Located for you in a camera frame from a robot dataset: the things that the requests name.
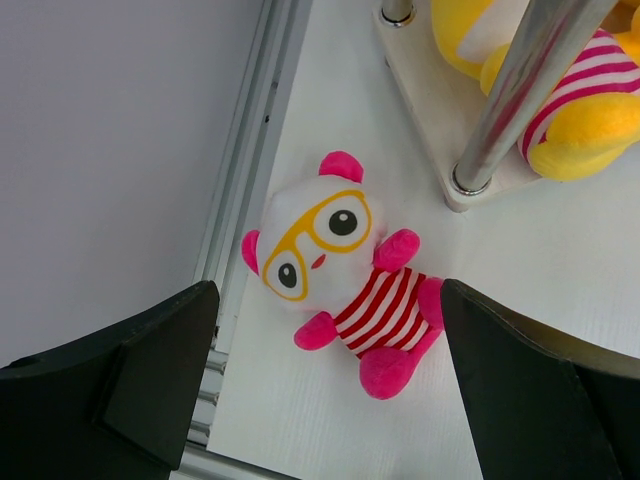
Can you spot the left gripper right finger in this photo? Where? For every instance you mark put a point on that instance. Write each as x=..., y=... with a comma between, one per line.
x=540, y=403

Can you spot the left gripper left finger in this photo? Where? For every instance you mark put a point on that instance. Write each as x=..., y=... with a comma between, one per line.
x=115, y=404

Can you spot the pink plush near left arm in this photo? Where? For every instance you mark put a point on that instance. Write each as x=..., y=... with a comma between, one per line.
x=322, y=248

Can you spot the white two-tier shelf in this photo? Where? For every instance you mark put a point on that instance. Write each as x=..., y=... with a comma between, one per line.
x=470, y=138

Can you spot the yellow plush lower shelf left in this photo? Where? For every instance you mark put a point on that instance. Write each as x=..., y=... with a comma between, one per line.
x=592, y=115

